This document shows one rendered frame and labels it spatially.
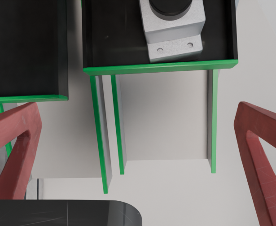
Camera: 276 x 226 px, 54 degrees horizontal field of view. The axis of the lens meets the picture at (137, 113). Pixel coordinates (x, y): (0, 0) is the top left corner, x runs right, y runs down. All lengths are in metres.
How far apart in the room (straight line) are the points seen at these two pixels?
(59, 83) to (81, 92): 0.15
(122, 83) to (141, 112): 0.05
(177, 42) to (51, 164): 0.29
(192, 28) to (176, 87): 0.19
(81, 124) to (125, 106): 0.07
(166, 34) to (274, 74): 0.50
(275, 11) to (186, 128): 0.82
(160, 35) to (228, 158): 0.40
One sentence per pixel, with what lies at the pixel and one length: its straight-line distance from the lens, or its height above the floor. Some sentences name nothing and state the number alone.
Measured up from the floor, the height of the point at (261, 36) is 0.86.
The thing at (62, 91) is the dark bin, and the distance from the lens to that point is 0.24.
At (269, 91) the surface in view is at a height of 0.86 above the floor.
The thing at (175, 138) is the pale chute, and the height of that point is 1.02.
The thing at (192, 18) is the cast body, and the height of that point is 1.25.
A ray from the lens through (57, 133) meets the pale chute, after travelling 0.41.
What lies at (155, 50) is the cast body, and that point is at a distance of 0.23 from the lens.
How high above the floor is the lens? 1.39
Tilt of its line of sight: 62 degrees down
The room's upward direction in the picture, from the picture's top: 13 degrees counter-clockwise
